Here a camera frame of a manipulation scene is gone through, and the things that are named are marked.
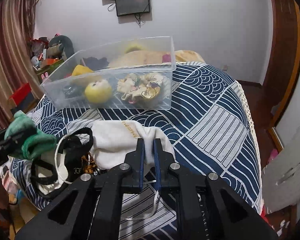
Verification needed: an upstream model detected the yellow plush ball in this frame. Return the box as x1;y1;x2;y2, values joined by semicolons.
84;79;113;104

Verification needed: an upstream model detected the small wall monitor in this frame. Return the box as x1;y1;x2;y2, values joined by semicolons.
115;0;151;17

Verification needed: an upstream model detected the grey glitter cloth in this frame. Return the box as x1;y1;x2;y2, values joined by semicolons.
62;85;83;99

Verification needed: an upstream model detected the yellow green sponge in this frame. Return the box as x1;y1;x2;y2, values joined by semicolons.
71;64;94;87

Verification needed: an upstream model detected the black white fabric bag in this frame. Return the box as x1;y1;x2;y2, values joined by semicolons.
30;127;100;200

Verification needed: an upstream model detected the blue white patterned tablecloth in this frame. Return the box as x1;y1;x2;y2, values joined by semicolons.
10;62;263;239

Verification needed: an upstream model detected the green knitted glove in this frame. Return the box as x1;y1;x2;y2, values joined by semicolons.
4;111;57;160

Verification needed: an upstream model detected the brown wooden door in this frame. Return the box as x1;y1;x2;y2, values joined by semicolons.
263;0;300;130

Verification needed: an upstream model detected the clear plastic storage box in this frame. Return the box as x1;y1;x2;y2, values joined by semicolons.
40;36;176;110

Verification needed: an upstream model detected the brown striped curtain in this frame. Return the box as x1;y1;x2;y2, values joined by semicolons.
0;0;43;130

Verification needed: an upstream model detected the green cardboard box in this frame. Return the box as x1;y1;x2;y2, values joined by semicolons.
34;59;64;76

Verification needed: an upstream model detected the yellow curved tube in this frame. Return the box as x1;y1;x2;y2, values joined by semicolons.
125;44;146;54

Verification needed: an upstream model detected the floral fabric scrunchie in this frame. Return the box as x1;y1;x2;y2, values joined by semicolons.
116;72;166;104

